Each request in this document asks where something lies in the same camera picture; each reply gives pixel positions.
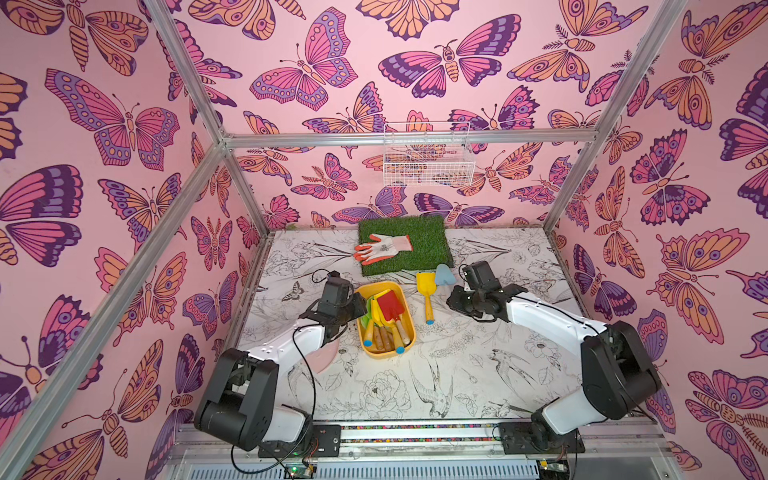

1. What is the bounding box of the yellow plastic storage box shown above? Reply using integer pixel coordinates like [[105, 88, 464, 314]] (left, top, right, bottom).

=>
[[356, 281, 417, 360]]

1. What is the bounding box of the light blue trowel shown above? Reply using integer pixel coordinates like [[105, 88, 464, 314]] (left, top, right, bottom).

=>
[[434, 264, 456, 287]]

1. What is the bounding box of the red shovel wooden handle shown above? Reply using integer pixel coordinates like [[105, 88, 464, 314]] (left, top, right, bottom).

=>
[[376, 290, 411, 346]]

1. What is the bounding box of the yellow shovel blue-tipped handle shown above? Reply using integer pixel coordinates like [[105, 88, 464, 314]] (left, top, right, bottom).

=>
[[416, 271, 437, 325]]

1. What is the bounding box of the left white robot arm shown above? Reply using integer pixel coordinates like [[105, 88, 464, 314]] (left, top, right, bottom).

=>
[[194, 293, 367, 451]]

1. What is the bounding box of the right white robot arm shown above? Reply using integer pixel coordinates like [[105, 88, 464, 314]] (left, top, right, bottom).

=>
[[446, 284, 662, 452]]

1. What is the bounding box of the green trowel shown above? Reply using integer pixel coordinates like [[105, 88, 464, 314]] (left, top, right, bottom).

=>
[[359, 298, 374, 348]]

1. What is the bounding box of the white orange gardening glove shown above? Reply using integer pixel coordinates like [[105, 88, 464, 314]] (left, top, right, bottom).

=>
[[353, 234, 413, 265]]

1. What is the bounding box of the green artificial grass mat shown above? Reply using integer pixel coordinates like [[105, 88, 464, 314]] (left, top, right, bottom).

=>
[[353, 216, 454, 276]]

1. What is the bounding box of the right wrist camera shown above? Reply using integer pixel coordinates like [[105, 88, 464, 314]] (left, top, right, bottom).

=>
[[461, 261, 501, 291]]

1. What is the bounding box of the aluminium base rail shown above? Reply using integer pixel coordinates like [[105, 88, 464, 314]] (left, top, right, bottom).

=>
[[160, 417, 685, 479]]

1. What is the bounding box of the white wire basket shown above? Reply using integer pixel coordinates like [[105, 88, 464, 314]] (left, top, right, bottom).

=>
[[381, 130, 476, 189]]

